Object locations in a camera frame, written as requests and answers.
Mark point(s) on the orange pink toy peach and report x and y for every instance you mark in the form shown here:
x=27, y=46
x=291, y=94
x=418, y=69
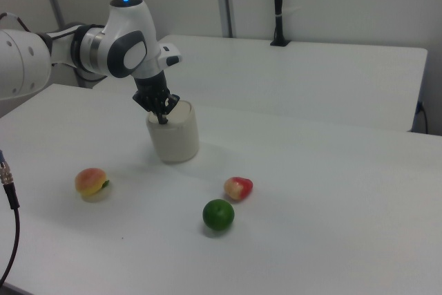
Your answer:
x=90, y=181

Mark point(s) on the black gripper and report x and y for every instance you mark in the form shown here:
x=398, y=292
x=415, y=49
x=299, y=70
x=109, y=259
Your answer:
x=152, y=96

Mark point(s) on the white garbage bin body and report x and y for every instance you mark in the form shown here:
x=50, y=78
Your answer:
x=176, y=143

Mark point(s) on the white side table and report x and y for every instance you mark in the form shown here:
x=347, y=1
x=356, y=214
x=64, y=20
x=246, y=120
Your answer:
x=310, y=77

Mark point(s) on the red toy strawberry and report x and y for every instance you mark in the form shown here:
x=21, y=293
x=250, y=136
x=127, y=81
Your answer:
x=238, y=188

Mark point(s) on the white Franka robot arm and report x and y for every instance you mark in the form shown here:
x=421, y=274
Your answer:
x=127, y=32

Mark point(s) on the green toy lime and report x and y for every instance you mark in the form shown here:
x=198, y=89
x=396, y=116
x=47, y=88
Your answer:
x=218, y=214

